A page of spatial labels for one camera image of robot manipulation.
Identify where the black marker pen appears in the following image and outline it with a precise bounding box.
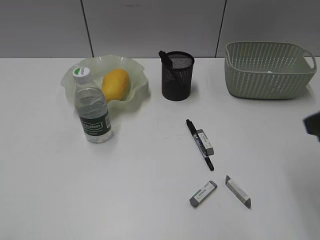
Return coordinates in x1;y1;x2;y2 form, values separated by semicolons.
158;50;186;88
186;119;214;171

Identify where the yellow mango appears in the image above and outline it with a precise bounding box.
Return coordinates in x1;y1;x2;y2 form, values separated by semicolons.
101;69;130;102

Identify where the white grey eraser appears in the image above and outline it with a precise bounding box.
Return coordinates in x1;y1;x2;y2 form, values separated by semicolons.
197;129;214;156
225;175;251;209
189;180;218;208

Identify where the clear water bottle green label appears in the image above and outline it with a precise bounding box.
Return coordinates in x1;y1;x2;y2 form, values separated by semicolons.
72;66;113;144

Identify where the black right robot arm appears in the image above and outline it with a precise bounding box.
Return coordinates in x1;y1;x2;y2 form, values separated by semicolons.
303;112;320;141

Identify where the black mesh pen holder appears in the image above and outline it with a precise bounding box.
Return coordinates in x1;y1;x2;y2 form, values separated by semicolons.
161;51;195;102

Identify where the light green plastic basket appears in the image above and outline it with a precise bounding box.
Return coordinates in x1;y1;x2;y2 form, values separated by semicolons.
224;41;317;100

